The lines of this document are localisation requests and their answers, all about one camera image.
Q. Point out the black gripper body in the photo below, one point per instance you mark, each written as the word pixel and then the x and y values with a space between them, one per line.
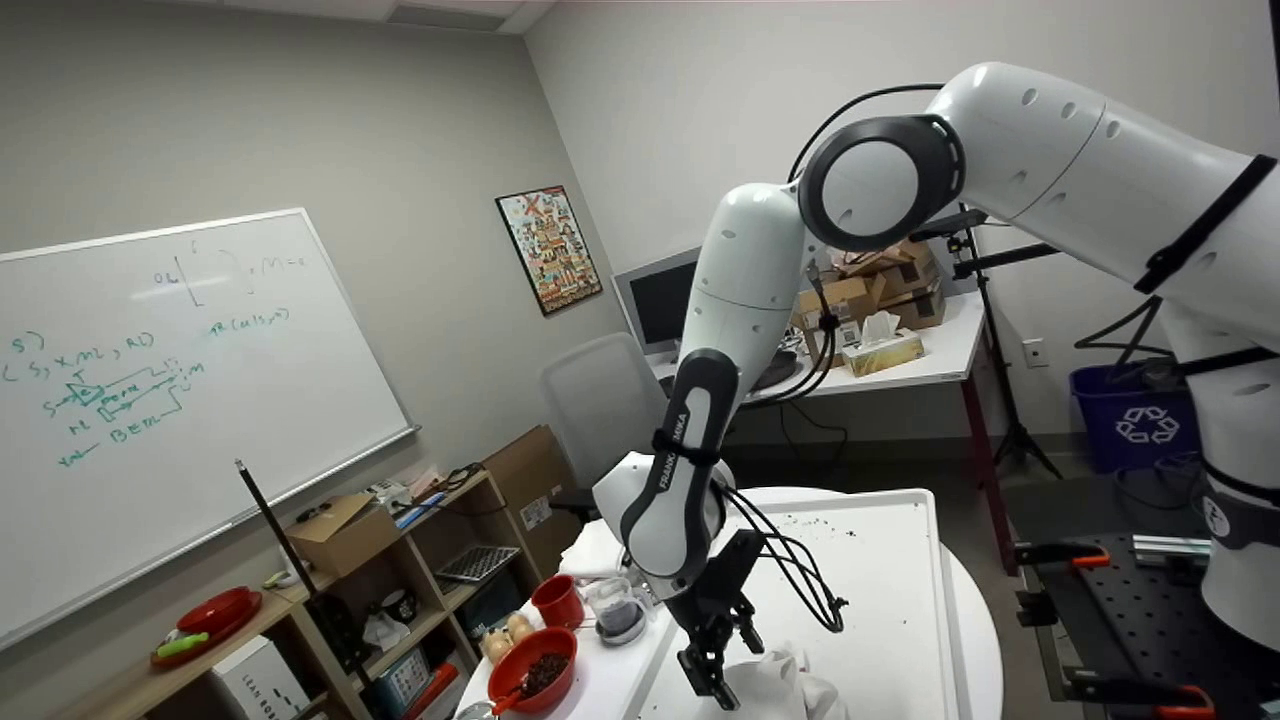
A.
pixel 723 593

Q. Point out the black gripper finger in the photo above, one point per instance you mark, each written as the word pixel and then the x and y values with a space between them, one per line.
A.
pixel 724 677
pixel 692 674

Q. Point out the white towel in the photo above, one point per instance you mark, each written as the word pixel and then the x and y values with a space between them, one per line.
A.
pixel 792 685

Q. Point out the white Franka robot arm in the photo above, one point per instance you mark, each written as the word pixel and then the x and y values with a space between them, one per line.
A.
pixel 1066 173

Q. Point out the large white tray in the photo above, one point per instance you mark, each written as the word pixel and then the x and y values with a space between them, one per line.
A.
pixel 880 603

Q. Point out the clear glass container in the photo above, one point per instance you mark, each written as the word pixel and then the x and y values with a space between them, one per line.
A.
pixel 620 617

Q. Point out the red cup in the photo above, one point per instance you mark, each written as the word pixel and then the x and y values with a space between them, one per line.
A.
pixel 556 603

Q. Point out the red bowl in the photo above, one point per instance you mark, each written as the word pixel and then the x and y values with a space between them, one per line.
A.
pixel 535 668

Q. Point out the round white table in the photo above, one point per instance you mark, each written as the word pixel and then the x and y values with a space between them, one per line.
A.
pixel 983 643

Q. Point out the tissue box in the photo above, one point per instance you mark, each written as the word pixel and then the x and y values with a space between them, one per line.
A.
pixel 880 349

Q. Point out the black computer monitor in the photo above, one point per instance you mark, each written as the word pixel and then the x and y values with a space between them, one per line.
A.
pixel 663 307

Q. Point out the white desk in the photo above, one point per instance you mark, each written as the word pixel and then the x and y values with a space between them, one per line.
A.
pixel 921 372

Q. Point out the wooden shelf unit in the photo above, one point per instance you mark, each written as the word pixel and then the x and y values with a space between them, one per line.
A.
pixel 403 561

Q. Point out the cardboard structure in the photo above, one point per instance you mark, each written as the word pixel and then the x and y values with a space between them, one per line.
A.
pixel 885 287

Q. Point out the black tripod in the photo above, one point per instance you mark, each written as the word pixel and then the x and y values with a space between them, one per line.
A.
pixel 1007 387

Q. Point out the cardboard box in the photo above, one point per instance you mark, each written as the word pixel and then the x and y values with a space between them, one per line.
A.
pixel 342 535

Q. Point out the thin black pole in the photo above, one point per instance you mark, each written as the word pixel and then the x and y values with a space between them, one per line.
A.
pixel 285 554

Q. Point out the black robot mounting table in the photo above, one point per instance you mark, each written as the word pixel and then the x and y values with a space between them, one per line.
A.
pixel 1163 626

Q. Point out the white box appliance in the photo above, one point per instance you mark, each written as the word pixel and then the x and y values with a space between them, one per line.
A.
pixel 254 681

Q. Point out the blue recycling bin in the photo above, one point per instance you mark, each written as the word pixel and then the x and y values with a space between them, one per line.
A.
pixel 1134 422

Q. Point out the red plate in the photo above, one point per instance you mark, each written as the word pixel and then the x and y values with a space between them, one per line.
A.
pixel 213 620

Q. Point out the whiteboard with green writing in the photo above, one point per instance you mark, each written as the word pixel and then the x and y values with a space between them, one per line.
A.
pixel 184 400

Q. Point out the colourful wall poster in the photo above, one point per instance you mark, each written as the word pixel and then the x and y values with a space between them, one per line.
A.
pixel 549 248

